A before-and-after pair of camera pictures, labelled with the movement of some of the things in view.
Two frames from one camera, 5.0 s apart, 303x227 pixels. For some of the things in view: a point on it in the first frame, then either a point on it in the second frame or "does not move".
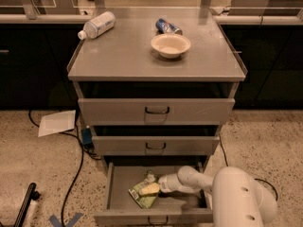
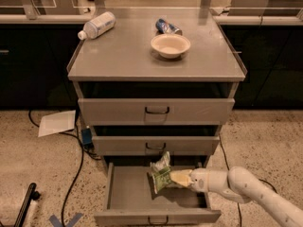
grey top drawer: (152, 112) does not move
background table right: (266, 0) does not move
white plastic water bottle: (98, 26) does not move
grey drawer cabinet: (155, 85) does not move
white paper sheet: (57, 123) does not move
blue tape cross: (57, 223) does not move
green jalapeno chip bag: (146, 201) → (160, 172)
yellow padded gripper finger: (152, 188) → (182, 177)
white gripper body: (166, 183) → (200, 180)
